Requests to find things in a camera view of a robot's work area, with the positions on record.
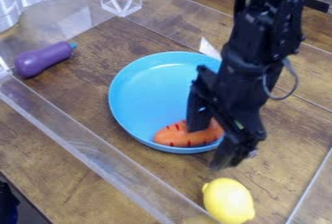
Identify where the blue plastic plate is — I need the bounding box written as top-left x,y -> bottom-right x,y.
107,51 -> 223,154

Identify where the purple toy eggplant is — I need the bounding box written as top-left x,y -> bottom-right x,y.
15,42 -> 78,79

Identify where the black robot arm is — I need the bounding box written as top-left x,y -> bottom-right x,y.
186,0 -> 306,170

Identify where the clear acrylic enclosure wall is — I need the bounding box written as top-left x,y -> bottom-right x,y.
0,0 -> 332,224

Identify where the yellow toy lemon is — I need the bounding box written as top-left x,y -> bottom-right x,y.
202,177 -> 256,224

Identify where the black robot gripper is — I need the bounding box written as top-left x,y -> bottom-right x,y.
186,45 -> 283,171

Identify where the orange toy carrot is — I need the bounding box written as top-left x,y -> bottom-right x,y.
153,119 -> 225,147

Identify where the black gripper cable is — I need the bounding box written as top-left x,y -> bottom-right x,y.
142,0 -> 302,101

